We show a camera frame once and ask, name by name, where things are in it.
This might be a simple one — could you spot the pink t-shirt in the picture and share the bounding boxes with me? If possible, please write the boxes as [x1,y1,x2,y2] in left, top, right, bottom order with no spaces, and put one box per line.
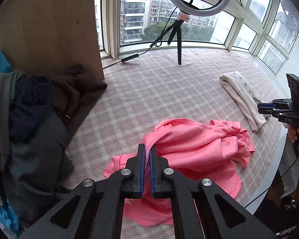
[103,118,255,227]

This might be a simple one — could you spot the person's right hand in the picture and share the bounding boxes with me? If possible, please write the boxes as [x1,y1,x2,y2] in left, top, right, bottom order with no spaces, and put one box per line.
[287,123,299,143]

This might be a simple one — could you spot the cream knit cardigan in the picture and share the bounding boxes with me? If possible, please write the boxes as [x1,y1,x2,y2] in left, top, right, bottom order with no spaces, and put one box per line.
[219,71,269,132]

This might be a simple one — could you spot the black garment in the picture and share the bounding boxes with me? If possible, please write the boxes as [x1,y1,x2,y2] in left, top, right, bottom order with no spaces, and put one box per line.
[0,70,73,228]

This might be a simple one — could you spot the blue garment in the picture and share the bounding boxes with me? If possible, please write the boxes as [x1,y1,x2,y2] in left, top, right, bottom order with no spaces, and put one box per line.
[0,52,20,238]

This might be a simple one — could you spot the dark brown garment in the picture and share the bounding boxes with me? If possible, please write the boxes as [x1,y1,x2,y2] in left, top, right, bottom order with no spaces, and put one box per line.
[50,65,107,128]

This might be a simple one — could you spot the navy garment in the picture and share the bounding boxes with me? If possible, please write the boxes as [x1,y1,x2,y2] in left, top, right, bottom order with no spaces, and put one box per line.
[10,75,54,140]

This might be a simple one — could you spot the pink plaid tablecloth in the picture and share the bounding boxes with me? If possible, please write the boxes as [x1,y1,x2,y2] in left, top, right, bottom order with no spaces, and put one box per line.
[62,47,282,239]

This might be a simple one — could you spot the wooden board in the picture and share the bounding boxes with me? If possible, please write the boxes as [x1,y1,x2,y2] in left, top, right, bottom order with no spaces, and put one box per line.
[0,0,104,78]

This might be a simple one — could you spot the white ring light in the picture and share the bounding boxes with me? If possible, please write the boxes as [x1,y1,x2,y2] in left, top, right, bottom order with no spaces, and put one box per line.
[171,0,230,17]

